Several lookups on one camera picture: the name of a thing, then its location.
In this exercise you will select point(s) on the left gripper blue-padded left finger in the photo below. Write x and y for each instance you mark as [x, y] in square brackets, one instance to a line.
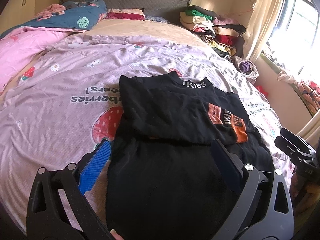
[57, 206]

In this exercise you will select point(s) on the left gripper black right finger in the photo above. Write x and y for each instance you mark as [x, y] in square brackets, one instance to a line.
[263, 209]

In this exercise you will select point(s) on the black long-sleeve shirt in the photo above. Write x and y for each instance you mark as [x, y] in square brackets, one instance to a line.
[162, 182]

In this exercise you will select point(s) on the pile of folded clothes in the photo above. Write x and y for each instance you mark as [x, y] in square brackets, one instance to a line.
[224, 35]

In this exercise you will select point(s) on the left hand with painted nails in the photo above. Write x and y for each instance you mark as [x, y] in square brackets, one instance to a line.
[116, 235]

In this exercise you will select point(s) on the floral cloth on windowsill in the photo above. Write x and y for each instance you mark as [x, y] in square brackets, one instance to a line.
[307, 91]

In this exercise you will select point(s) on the pink strawberry print bedsheet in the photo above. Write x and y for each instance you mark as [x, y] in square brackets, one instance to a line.
[69, 100]

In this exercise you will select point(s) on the purple cloth bundle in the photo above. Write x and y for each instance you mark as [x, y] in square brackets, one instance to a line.
[246, 67]

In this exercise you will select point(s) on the cream window curtain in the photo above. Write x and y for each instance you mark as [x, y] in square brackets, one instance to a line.
[260, 25]

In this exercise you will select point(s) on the bright pink quilt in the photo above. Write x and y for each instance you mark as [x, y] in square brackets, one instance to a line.
[20, 46]

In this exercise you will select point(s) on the dark blue leaf-print blanket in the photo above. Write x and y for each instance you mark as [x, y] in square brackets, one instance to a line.
[79, 16]

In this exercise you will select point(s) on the red and cream pillow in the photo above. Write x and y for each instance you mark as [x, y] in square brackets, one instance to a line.
[126, 14]

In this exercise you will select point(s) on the cream wardrobe with handles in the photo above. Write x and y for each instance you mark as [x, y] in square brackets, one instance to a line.
[17, 12]

